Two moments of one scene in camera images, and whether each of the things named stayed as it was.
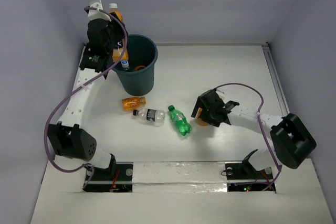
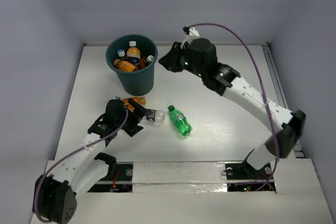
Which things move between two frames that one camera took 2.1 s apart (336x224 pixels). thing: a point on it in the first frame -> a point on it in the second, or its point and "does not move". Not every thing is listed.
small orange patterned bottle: x=132 y=103 does not move
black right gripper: x=200 y=104 -> x=170 y=60
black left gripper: x=115 y=35 -> x=134 y=117
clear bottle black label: x=155 y=115 does not move
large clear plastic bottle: x=125 y=65 -> x=121 y=53
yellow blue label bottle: x=118 y=52 -> x=133 y=54
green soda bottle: x=181 y=123 does not move
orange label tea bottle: x=139 y=67 -> x=145 y=61
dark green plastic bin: x=138 y=79 does not move
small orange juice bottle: x=199 y=121 -> x=125 y=66
